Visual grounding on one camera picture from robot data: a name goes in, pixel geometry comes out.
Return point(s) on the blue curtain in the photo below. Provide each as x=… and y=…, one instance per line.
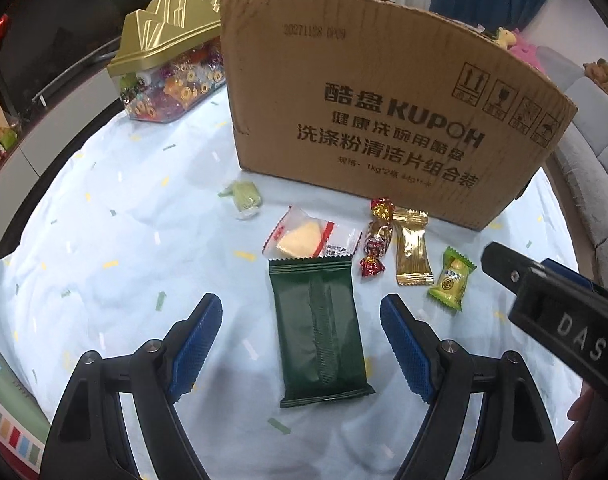
x=551, y=0

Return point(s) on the brown cardboard box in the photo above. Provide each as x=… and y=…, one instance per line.
x=373, y=85

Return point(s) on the grey white television cabinet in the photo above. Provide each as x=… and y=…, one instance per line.
x=49, y=135

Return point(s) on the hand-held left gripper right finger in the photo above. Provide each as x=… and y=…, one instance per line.
x=406, y=350

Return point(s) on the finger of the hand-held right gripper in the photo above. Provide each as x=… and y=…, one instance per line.
x=566, y=272
x=503, y=265

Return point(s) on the dark green snack packet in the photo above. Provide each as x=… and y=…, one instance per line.
x=319, y=330

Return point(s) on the black curved television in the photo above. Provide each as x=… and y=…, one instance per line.
x=49, y=60

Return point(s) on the pink plush toy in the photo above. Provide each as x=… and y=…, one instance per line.
x=527, y=50

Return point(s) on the gold-lidded clear candy container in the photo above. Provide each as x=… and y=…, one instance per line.
x=164, y=45

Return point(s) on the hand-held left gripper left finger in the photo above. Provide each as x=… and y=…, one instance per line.
x=196, y=347

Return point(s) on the clear packet with yellow pastry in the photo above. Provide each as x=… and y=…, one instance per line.
x=304, y=237

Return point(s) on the person's right hand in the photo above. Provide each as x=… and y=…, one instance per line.
x=588, y=435

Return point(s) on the grey sectional sofa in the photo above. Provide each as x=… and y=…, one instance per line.
x=598, y=160

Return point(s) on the yellow plush toy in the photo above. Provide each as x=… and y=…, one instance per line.
x=504, y=39

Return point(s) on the gold foil snack packet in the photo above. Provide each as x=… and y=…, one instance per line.
x=409, y=250

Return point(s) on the light blue confetti tablecloth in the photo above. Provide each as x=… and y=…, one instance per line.
x=134, y=260

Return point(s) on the pale green candy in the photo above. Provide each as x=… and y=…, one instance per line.
x=244, y=200

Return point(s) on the red gold foil candy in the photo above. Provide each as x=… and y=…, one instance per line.
x=376, y=242

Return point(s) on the green yellow candy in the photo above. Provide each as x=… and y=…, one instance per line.
x=451, y=280

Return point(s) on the brown plush toy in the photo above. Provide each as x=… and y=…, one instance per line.
x=598, y=75

